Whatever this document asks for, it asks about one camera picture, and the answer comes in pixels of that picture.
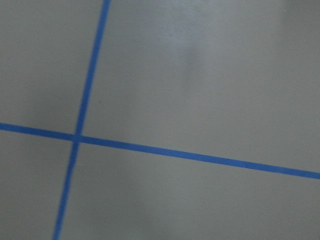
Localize brown paper table mat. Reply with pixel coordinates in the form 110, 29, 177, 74
0, 0, 320, 240

